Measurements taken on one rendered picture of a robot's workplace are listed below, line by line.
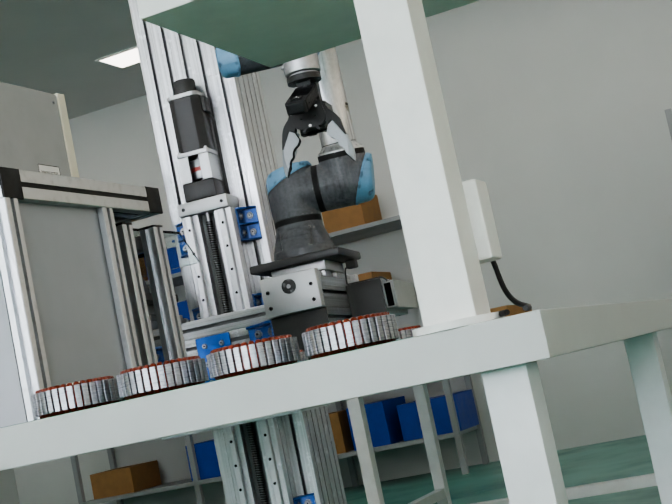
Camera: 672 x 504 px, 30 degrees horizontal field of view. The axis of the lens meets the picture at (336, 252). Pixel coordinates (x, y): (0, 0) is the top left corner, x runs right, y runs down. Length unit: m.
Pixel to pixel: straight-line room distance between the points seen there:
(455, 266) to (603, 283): 7.43
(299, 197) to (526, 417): 1.76
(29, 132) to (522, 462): 1.15
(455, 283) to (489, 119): 7.68
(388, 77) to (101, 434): 0.53
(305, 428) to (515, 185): 5.86
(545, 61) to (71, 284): 7.22
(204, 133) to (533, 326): 2.04
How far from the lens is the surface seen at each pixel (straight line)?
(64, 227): 1.95
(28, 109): 2.19
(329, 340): 1.43
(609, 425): 8.78
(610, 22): 8.91
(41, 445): 1.54
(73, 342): 1.91
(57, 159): 2.22
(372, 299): 3.07
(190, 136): 3.22
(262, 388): 1.39
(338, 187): 3.00
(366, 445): 4.84
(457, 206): 1.34
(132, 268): 2.09
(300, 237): 2.99
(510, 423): 1.33
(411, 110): 1.34
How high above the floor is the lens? 0.71
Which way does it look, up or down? 6 degrees up
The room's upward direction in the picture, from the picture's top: 12 degrees counter-clockwise
